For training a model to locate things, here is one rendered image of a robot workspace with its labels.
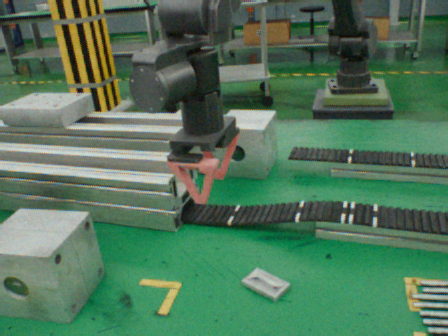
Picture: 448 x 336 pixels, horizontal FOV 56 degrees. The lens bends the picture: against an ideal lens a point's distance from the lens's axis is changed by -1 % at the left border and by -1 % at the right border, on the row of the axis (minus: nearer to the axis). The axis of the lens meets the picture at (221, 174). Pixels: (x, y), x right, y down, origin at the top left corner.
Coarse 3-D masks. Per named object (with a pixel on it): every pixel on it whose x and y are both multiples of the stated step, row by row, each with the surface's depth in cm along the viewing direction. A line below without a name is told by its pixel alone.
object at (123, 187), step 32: (0, 160) 79; (32, 160) 76; (64, 160) 73; (96, 160) 71; (128, 160) 69; (160, 160) 67; (0, 192) 73; (32, 192) 69; (64, 192) 67; (96, 192) 64; (128, 192) 62; (160, 192) 62; (128, 224) 65; (160, 224) 63
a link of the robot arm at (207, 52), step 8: (200, 48) 54; (208, 48) 54; (192, 56) 51; (200, 56) 52; (208, 56) 53; (216, 56) 54; (192, 64) 52; (200, 64) 53; (208, 64) 53; (216, 64) 54; (200, 72) 53; (208, 72) 53; (216, 72) 54; (200, 80) 53; (208, 80) 54; (216, 80) 55; (200, 88) 54; (208, 88) 54; (216, 88) 55; (200, 96) 55
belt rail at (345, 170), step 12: (336, 168) 74; (348, 168) 73; (360, 168) 72; (372, 168) 71; (384, 168) 71; (396, 168) 70; (408, 168) 69; (420, 168) 69; (432, 168) 68; (384, 180) 72; (396, 180) 71; (408, 180) 70; (420, 180) 70; (432, 180) 69; (444, 180) 68
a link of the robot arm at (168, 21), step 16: (160, 0) 51; (176, 0) 50; (192, 0) 49; (208, 0) 49; (240, 0) 55; (160, 16) 52; (176, 16) 50; (192, 16) 49; (176, 32) 53; (192, 32) 51
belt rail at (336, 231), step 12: (324, 228) 58; (336, 228) 57; (348, 228) 56; (360, 228) 56; (372, 228) 55; (384, 228) 55; (348, 240) 57; (360, 240) 56; (372, 240) 56; (384, 240) 55; (396, 240) 55; (408, 240) 54; (420, 240) 54; (432, 240) 54; (444, 240) 53
